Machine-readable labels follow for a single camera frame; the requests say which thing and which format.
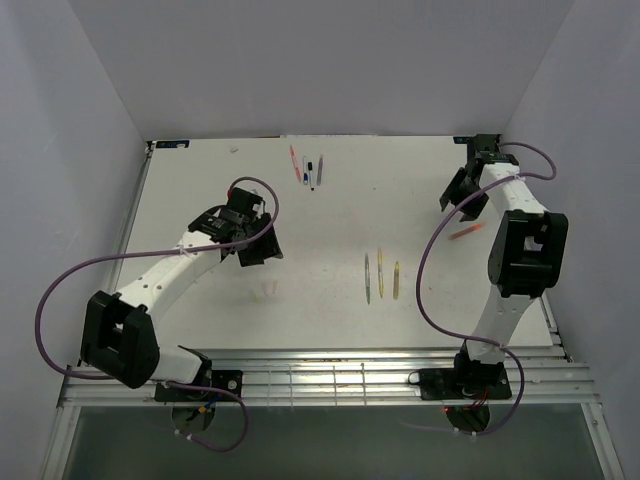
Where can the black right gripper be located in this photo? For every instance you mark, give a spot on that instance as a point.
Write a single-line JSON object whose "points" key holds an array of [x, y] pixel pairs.
{"points": [[452, 192]]}

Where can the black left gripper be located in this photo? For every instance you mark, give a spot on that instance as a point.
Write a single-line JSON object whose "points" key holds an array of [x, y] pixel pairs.
{"points": [[269, 248]]}

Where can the orange highlighter pen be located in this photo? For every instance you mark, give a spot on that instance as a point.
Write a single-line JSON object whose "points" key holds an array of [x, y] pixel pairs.
{"points": [[466, 231]]}

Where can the red gel pen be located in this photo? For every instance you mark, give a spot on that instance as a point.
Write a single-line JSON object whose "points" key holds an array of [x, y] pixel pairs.
{"points": [[295, 164]]}

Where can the blue gel pen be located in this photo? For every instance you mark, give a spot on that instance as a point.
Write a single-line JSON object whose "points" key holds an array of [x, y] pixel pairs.
{"points": [[305, 171]]}

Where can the yellow highlighter pen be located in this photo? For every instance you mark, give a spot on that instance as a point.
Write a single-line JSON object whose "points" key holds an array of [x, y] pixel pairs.
{"points": [[396, 280]]}

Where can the green gel pen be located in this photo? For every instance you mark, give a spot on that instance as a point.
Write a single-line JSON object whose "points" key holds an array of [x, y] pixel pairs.
{"points": [[367, 279]]}

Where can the yellow gel pen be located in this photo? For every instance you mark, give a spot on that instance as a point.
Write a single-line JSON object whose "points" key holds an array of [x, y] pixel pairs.
{"points": [[380, 272]]}

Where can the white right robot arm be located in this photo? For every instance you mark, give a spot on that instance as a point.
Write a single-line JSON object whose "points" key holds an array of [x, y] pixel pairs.
{"points": [[483, 149]]}

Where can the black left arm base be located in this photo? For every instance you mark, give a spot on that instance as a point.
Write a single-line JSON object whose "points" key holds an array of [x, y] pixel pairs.
{"points": [[226, 380]]}

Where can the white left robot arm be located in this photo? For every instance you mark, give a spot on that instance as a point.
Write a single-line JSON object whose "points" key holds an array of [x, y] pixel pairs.
{"points": [[119, 337]]}

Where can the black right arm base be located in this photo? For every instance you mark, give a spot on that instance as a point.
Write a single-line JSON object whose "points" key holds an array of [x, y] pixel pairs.
{"points": [[443, 384]]}

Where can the black gel pen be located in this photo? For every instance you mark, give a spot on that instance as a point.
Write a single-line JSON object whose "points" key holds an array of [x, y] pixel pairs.
{"points": [[310, 175]]}

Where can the purple gel pen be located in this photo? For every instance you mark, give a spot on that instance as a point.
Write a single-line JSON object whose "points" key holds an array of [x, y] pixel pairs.
{"points": [[320, 170]]}

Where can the left blue corner label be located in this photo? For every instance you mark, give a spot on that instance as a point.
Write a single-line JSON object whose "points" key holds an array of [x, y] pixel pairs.
{"points": [[172, 144]]}

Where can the aluminium front frame rails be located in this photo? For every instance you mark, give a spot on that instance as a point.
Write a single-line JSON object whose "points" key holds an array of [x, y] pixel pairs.
{"points": [[381, 378]]}

